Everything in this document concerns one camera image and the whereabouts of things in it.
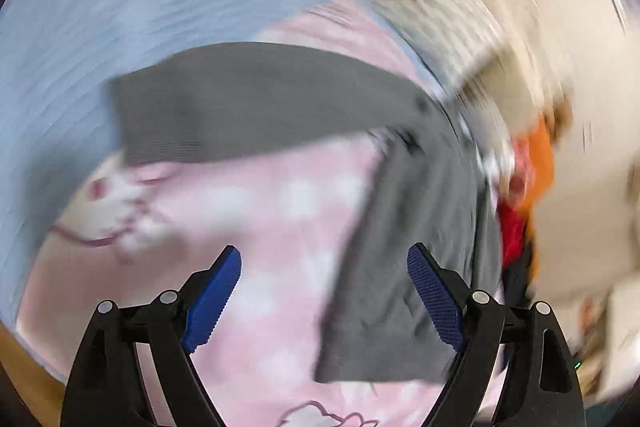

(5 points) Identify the grey zip-up sweatshirt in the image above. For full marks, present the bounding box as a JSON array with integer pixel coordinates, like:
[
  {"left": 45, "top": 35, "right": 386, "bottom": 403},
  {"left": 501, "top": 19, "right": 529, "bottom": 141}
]
[{"left": 110, "top": 42, "right": 501, "bottom": 383}]

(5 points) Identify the black garment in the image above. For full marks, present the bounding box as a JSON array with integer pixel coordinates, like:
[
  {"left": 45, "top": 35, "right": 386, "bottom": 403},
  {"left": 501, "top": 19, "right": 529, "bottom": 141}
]
[{"left": 501, "top": 248, "right": 533, "bottom": 309}]

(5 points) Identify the pink checkered Hello Kitty blanket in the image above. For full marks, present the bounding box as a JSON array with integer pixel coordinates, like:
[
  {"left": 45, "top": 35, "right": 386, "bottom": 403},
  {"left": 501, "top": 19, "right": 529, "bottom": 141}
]
[{"left": 14, "top": 0, "right": 507, "bottom": 427}]

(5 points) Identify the red garment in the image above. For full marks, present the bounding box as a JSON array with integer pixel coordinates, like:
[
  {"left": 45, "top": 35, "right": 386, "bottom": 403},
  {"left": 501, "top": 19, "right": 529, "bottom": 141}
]
[{"left": 497, "top": 202, "right": 528, "bottom": 269}]

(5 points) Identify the pink strawberry bear plush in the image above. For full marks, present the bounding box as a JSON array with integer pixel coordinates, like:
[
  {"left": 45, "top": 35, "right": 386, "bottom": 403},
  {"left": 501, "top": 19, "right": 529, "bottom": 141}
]
[{"left": 495, "top": 139, "right": 535, "bottom": 208}]

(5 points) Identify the beige patchwork pillow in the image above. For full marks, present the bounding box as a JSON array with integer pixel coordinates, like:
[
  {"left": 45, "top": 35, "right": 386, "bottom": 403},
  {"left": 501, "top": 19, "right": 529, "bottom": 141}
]
[{"left": 373, "top": 0, "right": 539, "bottom": 139}]

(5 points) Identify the light blue bed sheet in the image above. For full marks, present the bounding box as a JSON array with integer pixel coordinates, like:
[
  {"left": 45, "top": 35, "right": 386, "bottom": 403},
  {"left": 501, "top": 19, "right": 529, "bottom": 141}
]
[{"left": 0, "top": 0, "right": 442, "bottom": 327}]

